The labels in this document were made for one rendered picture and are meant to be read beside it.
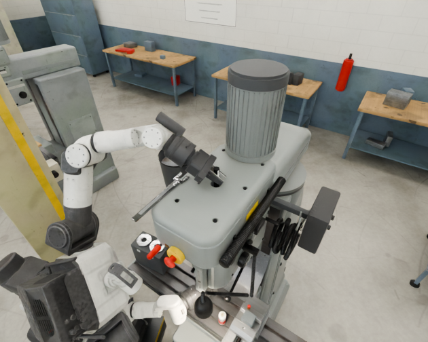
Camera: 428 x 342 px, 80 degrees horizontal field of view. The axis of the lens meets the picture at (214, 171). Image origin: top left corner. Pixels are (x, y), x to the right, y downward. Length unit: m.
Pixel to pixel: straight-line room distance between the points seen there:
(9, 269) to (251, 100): 1.12
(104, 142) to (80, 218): 0.29
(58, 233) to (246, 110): 0.73
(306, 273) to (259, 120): 2.30
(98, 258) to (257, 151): 0.69
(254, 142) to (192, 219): 0.35
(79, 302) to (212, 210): 0.53
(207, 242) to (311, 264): 2.38
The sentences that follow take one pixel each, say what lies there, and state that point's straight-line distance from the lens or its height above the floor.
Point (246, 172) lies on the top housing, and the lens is 0.92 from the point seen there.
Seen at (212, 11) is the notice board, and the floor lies 1.74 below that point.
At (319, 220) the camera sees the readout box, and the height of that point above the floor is 1.72.
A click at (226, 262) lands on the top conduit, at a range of 0.78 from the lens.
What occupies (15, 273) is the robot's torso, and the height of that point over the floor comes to 1.52.
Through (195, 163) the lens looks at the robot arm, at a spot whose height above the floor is 1.99.
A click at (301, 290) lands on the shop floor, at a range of 2.87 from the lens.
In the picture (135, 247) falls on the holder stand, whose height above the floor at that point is 1.12.
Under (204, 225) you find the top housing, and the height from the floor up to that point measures 1.89.
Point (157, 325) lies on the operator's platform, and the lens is 2.24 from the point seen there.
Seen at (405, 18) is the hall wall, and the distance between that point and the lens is 4.78.
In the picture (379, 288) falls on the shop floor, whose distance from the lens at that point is 3.19.
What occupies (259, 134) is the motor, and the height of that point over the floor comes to 2.02.
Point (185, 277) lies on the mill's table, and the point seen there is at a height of 0.94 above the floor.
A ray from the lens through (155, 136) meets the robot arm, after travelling 0.79.
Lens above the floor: 2.47
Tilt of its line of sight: 39 degrees down
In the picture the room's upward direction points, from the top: straight up
